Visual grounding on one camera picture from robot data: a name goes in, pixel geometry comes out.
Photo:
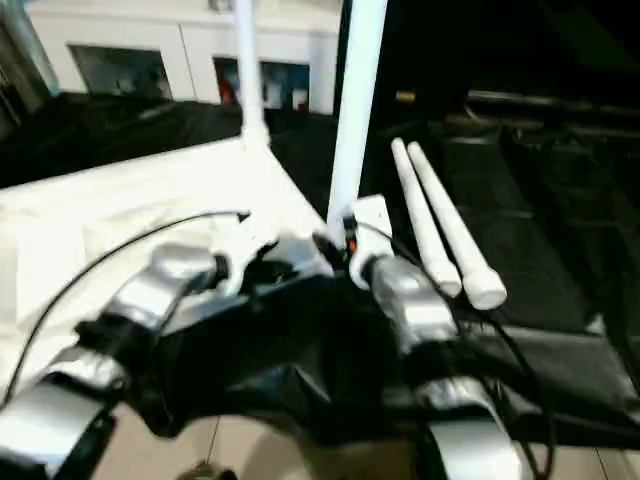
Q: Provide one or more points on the white plastic table leg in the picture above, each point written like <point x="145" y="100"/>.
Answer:
<point x="250" y="70"/>
<point x="425" y="215"/>
<point x="455" y="225"/>
<point x="357" y="100"/>

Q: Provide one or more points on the white plastic table top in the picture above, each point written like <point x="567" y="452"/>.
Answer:
<point x="130" y="210"/>

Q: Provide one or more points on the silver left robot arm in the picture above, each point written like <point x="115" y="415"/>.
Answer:
<point x="110" y="330"/>

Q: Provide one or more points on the small yellow label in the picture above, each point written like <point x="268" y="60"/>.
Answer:
<point x="405" y="97"/>

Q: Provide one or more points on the black plastic mat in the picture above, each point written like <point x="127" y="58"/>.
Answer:
<point x="560" y="220"/>

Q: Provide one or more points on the white glass-door cabinet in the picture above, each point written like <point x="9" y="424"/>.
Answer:
<point x="150" y="40"/>

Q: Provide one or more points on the silver metal bar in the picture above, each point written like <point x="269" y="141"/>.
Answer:
<point x="550" y="100"/>

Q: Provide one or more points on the grey curtain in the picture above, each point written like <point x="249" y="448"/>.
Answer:
<point x="20" y="50"/>

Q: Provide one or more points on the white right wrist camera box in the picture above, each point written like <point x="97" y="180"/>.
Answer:
<point x="365" y="230"/>

